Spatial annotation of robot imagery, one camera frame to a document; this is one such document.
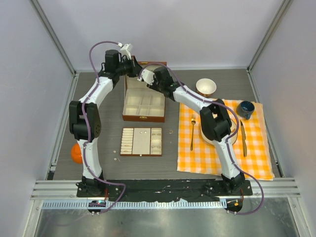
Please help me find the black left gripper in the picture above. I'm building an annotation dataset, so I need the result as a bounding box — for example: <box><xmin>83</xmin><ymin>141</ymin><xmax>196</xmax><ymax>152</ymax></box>
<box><xmin>116</xmin><ymin>56</ymin><xmax>142</xmax><ymax>79</ymax></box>

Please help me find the brown jewelry box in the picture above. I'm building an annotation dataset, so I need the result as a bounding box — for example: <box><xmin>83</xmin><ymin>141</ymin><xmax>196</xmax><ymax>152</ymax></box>
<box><xmin>122</xmin><ymin>76</ymin><xmax>165</xmax><ymax>122</ymax></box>

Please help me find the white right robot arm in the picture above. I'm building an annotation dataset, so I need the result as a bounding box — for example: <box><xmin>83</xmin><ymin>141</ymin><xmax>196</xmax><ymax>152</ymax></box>
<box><xmin>139</xmin><ymin>66</ymin><xmax>245</xmax><ymax>195</ymax></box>

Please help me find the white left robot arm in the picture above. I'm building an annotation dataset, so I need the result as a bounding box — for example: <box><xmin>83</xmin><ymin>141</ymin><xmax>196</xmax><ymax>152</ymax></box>
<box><xmin>69</xmin><ymin>49</ymin><xmax>142</xmax><ymax>197</ymax></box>

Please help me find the brown jewelry tray insert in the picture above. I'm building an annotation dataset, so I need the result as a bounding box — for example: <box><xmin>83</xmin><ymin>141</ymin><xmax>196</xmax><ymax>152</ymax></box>
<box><xmin>120</xmin><ymin>127</ymin><xmax>162</xmax><ymax>157</ymax></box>

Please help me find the white ceramic bowl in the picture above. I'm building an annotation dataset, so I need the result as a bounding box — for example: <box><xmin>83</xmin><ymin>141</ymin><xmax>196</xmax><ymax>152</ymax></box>
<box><xmin>196</xmin><ymin>78</ymin><xmax>217</xmax><ymax>98</ymax></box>

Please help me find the gold fork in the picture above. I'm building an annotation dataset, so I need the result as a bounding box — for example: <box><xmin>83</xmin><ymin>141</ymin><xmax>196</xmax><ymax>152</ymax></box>
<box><xmin>190</xmin><ymin>114</ymin><xmax>196</xmax><ymax>151</ymax></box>

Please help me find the decorated ceramic plate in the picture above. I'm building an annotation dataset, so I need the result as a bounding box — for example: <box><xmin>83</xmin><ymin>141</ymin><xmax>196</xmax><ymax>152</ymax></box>
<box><xmin>199</xmin><ymin>118</ymin><xmax>238</xmax><ymax>145</ymax></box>

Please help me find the dark blue mug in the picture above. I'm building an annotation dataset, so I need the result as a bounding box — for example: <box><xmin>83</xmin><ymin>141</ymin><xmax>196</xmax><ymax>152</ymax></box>
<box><xmin>237</xmin><ymin>101</ymin><xmax>255</xmax><ymax>120</ymax></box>

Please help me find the gold knife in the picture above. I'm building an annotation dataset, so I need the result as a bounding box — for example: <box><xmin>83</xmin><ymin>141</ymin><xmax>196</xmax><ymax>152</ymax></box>
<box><xmin>240</xmin><ymin>120</ymin><xmax>247</xmax><ymax>157</ymax></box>

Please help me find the orange upturned bowl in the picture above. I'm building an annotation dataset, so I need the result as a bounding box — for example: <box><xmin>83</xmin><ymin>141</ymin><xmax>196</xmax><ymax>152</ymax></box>
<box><xmin>71</xmin><ymin>143</ymin><xmax>82</xmax><ymax>164</ymax></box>

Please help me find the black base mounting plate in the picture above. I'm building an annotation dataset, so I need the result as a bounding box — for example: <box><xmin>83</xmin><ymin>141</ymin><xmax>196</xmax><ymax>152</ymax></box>
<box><xmin>76</xmin><ymin>179</ymin><xmax>253</xmax><ymax>202</ymax></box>

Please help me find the yellow checkered cloth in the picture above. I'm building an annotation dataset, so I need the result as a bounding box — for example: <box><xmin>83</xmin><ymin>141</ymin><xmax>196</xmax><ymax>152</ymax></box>
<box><xmin>177</xmin><ymin>103</ymin><xmax>274</xmax><ymax>180</ymax></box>

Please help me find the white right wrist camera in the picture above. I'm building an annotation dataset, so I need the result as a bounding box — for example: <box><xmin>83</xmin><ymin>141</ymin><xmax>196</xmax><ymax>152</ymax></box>
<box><xmin>137</xmin><ymin>69</ymin><xmax>155</xmax><ymax>85</ymax></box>

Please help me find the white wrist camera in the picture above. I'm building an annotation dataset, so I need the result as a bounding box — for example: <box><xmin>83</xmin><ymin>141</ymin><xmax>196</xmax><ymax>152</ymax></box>
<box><xmin>137</xmin><ymin>69</ymin><xmax>155</xmax><ymax>85</ymax></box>
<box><xmin>118</xmin><ymin>42</ymin><xmax>133</xmax><ymax>60</ymax></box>

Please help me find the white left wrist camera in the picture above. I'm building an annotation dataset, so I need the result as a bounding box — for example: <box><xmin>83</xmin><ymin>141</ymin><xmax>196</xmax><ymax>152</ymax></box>
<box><xmin>118</xmin><ymin>42</ymin><xmax>133</xmax><ymax>60</ymax></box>

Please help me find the white slotted cable duct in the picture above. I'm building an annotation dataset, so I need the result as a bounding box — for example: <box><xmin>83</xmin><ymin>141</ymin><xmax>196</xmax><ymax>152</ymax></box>
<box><xmin>42</xmin><ymin>199</ymin><xmax>227</xmax><ymax>211</ymax></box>

